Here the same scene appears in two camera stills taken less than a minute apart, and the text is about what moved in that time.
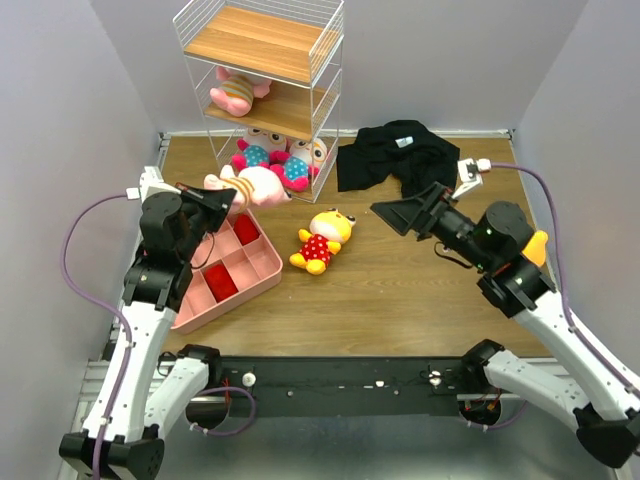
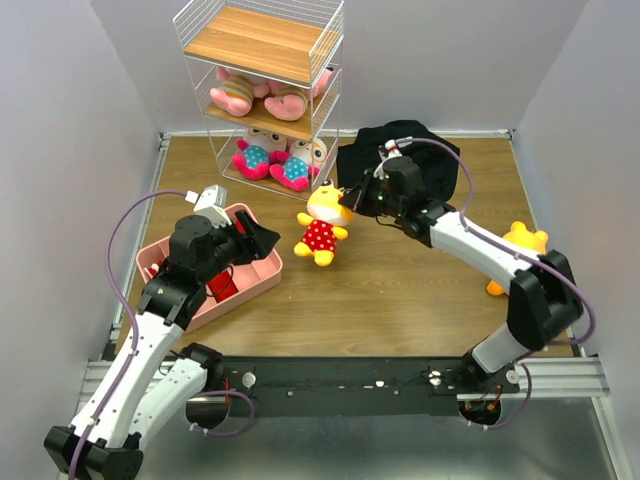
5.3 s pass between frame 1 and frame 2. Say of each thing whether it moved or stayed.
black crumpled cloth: stayed
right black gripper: moved
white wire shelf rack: stayed
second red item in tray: stayed
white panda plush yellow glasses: stayed
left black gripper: moved
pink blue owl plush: stayed
